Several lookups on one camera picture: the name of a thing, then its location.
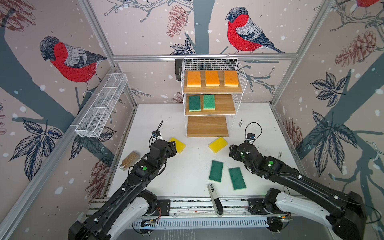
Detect white wire wooden shelf unit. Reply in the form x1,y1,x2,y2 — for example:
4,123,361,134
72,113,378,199
181,58,248,138

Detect orange sponge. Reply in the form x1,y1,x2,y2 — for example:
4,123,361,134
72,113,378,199
224,71,239,88
187,71,201,88
205,71,220,87

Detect white wire wall basket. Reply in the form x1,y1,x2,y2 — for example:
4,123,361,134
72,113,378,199
75,73,128,138

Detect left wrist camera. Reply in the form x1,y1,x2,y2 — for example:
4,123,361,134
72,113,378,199
152,130,161,139

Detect white black handheld scanner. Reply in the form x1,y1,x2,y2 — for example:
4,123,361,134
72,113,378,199
208,184,224,217

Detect dark green sponge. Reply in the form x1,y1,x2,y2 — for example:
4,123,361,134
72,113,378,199
209,160,224,183
189,96,201,112
229,168,247,190

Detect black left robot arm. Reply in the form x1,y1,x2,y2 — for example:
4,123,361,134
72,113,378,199
68,140,177,240

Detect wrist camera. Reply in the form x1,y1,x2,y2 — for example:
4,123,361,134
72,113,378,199
246,133,256,143
152,130,161,139

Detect yellow sponge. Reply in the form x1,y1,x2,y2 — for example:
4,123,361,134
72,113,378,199
168,138,186,154
208,137,228,154

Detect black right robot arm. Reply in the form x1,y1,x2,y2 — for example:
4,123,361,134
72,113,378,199
229,141,367,240

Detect glass spice jar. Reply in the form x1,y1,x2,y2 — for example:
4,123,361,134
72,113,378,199
119,151,140,171

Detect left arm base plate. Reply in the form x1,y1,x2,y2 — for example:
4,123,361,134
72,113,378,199
145,200,171,217

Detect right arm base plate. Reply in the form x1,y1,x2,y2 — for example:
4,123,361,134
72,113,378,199
248,198,288,216

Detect light green sponge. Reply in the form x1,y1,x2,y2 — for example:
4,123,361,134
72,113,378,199
203,95,216,111

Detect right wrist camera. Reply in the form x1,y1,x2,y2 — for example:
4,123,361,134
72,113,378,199
246,133,256,143

